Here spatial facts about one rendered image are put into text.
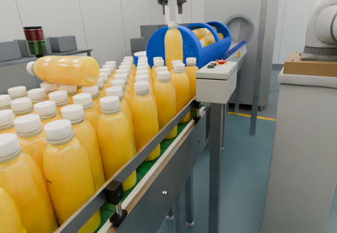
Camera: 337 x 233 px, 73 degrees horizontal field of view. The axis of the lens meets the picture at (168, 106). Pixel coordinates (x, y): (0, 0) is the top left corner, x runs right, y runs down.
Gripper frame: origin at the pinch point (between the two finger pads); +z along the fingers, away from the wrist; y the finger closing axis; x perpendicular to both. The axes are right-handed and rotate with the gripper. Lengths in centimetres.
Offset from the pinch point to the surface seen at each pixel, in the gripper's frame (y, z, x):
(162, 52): 14.1, 16.7, -17.2
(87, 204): -12, 29, 66
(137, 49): 241, 58, -350
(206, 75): -18.8, 18.5, 18.7
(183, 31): 2.2, 6.8, -16.3
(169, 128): -11.8, 30.9, 33.3
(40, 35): 41.7, 4.4, 26.4
